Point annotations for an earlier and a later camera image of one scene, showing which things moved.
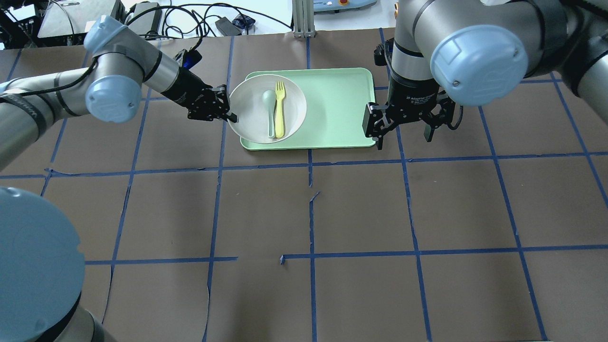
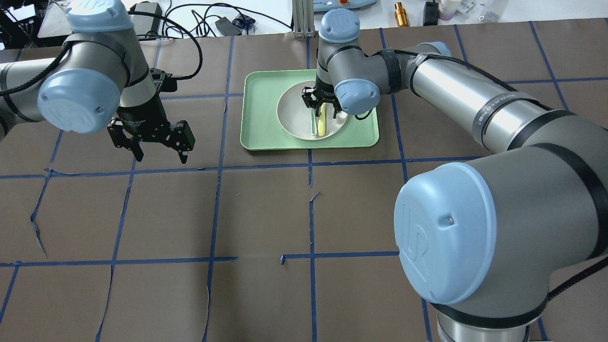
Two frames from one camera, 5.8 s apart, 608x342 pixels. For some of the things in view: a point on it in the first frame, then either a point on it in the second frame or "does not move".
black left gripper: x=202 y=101 -> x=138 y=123
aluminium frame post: x=303 y=14 does not move
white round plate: x=270 y=108 -> x=295 y=117
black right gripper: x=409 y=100 -> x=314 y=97
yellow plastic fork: x=279 y=124 -> x=322 y=121
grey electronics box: x=146 y=19 does not move
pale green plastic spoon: x=269 y=97 -> x=314 y=121
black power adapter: x=227 y=28 does not move
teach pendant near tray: x=335 y=6 does not move
